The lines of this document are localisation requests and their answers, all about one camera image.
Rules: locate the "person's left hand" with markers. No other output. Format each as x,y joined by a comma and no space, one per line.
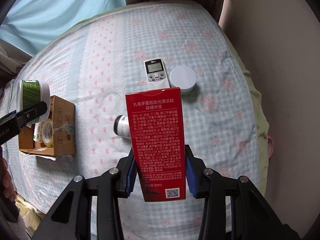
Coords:
7,187

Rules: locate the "checked floral bed quilt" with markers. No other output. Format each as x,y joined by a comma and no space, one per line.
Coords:
94,65

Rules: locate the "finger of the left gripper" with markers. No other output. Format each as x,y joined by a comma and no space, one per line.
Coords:
31,114

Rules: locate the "white round cream jar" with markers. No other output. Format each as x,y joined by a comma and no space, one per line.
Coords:
183,78

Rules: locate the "yellow tape roll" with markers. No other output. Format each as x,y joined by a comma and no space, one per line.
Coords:
47,133

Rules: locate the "light blue curtain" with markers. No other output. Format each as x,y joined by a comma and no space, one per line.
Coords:
30,25

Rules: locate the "white pill bottle green label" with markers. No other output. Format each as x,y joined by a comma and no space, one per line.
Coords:
37,135

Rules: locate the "brown cardboard box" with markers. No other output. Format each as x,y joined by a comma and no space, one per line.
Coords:
62,114

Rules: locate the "green label white jar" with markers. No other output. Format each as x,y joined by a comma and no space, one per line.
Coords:
29,93

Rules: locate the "pink loop object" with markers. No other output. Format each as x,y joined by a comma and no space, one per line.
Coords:
270,146

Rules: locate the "white air conditioner remote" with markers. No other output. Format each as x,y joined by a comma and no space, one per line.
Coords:
156,74

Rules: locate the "red cosmetic carton box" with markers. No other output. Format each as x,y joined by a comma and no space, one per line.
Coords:
157,138

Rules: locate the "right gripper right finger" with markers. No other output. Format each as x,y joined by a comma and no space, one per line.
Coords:
194,174

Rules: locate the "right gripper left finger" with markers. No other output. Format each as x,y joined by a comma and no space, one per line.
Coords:
128,173

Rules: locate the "small white black-lid jar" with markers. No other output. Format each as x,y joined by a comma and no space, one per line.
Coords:
121,127

